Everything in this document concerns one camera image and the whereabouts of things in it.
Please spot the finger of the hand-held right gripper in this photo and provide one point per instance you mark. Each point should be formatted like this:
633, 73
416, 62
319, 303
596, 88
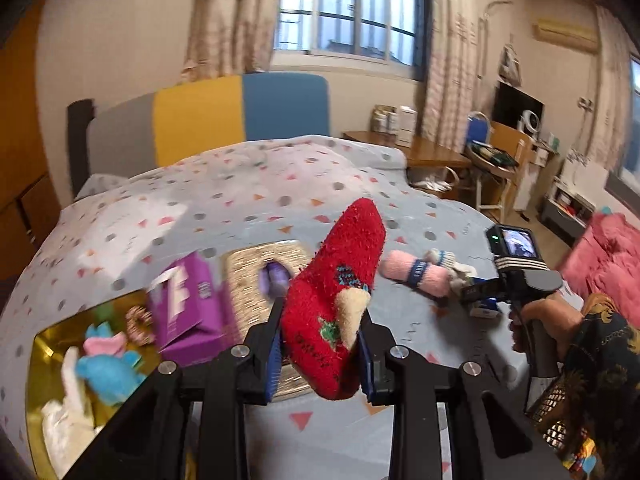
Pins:
477, 292

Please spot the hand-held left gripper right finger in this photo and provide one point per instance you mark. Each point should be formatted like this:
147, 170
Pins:
365, 366

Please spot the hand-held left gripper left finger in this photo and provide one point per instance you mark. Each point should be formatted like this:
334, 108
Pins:
274, 360

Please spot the cream sock blue stripe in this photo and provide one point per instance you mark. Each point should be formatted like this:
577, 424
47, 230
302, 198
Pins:
445, 260

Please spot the red christmas sock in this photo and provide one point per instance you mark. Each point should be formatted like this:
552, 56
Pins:
345, 270

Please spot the gold tray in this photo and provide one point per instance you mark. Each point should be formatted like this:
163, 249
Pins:
55, 330

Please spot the person's right forearm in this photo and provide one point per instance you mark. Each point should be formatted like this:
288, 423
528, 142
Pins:
605, 370

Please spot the person's right hand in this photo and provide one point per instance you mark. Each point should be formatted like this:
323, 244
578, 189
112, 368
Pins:
555, 325

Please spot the pink towel roll blue band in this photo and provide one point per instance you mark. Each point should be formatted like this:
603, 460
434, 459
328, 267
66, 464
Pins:
410, 270

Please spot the purple item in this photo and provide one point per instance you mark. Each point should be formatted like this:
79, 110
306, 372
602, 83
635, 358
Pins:
275, 280

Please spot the pink blanket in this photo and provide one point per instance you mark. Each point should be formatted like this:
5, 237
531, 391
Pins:
605, 255

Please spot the woven beige basket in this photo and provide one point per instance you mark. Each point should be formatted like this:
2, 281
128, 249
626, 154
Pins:
245, 275

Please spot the white low shelf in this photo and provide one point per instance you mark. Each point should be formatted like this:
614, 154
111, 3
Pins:
575, 200

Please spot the purple box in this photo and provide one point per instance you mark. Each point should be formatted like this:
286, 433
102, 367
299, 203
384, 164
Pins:
187, 305

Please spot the white bag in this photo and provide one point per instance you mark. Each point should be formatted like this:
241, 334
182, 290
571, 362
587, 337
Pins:
442, 180

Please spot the wooden cabinet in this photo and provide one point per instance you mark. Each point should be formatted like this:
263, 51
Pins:
510, 160

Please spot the dark bag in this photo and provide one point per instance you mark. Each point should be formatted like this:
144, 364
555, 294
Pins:
492, 152

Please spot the wooden desk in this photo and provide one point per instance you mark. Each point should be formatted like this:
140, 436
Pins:
415, 152

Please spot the blue chair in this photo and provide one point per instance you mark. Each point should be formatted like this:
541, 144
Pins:
477, 130

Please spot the white round fan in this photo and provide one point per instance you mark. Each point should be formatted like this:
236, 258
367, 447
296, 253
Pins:
530, 122

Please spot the bed with patterned grey sheet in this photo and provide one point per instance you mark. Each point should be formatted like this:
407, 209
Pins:
250, 195

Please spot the blue plush toy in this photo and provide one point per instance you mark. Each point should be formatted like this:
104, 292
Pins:
107, 375

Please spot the pink plush piece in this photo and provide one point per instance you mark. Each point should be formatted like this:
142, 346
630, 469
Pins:
102, 345

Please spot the black monitor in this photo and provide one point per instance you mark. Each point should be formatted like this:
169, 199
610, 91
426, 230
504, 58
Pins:
517, 105

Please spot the white box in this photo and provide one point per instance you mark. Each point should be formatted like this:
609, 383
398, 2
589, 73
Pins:
407, 120

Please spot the side window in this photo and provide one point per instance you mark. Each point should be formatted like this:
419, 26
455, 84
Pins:
631, 125

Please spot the patterned beige curtain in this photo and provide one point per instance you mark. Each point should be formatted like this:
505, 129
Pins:
450, 50
230, 15
615, 85

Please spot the blue yellow grey headboard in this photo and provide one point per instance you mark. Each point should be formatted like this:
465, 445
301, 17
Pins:
200, 120

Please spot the window behind headboard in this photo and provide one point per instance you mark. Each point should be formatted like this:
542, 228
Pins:
355, 10

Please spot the wooden wardrobe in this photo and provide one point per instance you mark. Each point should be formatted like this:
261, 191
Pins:
25, 160

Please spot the wall air conditioner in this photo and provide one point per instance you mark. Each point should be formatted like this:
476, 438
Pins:
565, 35

